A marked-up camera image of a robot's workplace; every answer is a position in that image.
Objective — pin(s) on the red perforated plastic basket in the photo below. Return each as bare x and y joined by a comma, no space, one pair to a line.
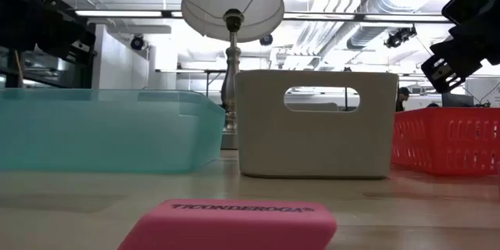
449,140

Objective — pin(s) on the pink Ticonderoga eraser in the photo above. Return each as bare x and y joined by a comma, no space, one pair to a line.
234,226

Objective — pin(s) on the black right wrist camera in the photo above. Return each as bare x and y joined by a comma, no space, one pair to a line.
466,4

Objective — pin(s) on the ceiling light strip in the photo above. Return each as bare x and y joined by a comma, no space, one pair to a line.
390,17
117,13

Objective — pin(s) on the table lamp white shade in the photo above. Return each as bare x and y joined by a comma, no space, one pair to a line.
230,0

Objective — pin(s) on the person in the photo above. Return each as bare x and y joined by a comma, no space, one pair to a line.
401,99

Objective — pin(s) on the dark computer monitor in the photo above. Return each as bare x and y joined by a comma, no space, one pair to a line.
457,100

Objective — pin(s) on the black ceiling spotlight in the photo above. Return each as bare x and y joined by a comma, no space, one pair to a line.
137,42
398,37
266,40

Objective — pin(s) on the teal translucent plastic bin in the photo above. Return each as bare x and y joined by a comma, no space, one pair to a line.
97,133

